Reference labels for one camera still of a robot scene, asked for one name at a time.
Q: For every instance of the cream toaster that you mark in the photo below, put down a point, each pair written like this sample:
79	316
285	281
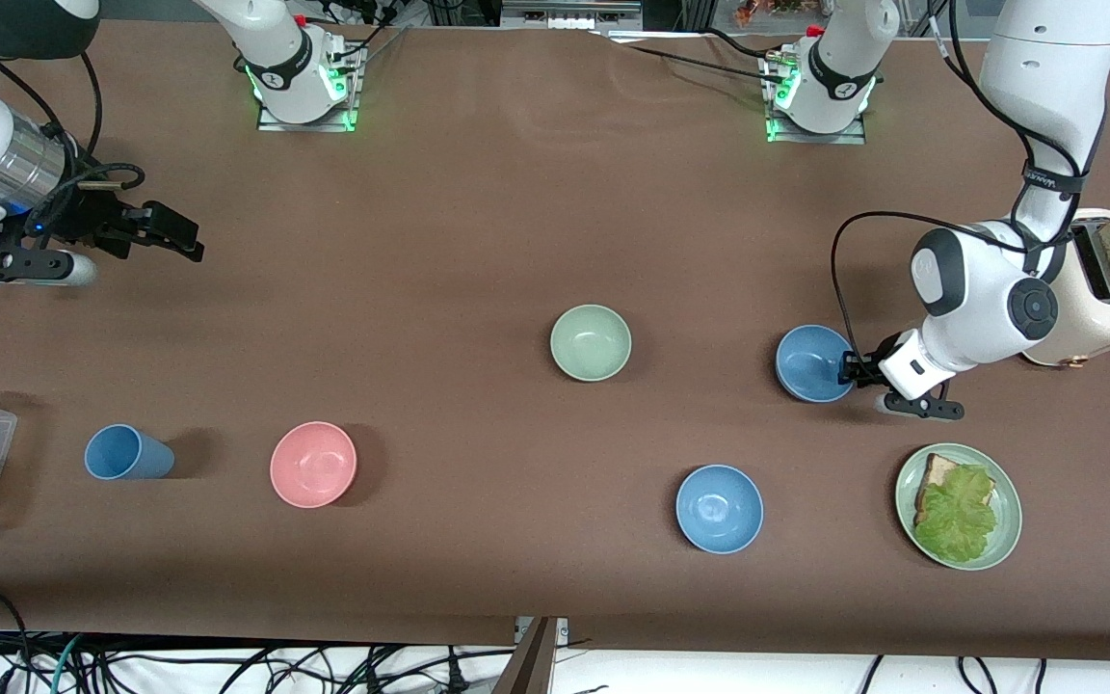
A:
1109	328

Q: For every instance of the blue bowl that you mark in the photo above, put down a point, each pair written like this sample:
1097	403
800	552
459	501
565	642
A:
810	362
720	509

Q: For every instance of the green plate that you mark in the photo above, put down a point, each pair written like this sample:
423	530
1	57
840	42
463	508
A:
1008	525

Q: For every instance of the green lettuce leaf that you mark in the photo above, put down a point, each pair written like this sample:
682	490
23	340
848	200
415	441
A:
958	520

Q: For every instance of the blue cup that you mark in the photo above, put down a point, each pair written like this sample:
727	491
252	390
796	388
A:
126	453

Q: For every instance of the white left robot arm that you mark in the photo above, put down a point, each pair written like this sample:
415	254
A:
1046	77

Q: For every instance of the pink bowl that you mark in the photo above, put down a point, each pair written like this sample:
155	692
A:
313	465

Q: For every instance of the bread slice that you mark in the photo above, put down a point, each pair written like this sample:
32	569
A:
938	472

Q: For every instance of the green bowl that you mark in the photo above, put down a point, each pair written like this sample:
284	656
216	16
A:
591	342

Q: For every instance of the white power strip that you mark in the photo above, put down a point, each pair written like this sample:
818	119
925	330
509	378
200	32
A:
563	20

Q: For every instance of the metal table bracket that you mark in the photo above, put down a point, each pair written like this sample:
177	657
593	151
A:
531	665

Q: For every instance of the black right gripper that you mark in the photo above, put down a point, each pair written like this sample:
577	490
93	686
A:
91	220

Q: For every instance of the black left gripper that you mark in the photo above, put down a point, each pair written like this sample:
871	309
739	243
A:
871	368

